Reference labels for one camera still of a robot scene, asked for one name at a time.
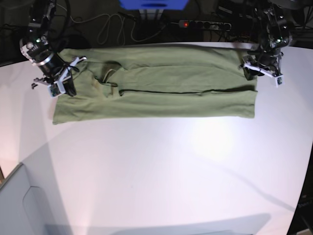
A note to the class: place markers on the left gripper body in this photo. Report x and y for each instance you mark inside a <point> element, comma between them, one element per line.
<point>266,63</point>

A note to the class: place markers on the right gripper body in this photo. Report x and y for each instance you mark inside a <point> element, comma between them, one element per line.
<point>53,67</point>

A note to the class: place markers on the green T-shirt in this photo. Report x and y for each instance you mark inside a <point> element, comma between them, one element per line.
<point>157,81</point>

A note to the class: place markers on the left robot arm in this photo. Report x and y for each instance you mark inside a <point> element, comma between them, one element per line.
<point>274,34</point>

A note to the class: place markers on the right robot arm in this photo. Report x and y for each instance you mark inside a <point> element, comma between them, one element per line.
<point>36,47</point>

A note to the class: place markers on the white power strip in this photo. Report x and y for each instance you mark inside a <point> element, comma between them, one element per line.
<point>205,25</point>

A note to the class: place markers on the blue plastic bin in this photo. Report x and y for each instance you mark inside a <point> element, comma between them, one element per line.
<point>153,4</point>

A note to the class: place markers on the grey panel at table corner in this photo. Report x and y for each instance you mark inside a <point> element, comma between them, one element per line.
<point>24,209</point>

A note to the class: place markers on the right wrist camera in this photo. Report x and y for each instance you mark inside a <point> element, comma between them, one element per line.
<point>56,89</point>

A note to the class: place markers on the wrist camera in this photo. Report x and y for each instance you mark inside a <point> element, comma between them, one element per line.
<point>56,89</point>
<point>279,80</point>

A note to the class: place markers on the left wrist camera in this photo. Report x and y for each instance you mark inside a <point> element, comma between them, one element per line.
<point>279,80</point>

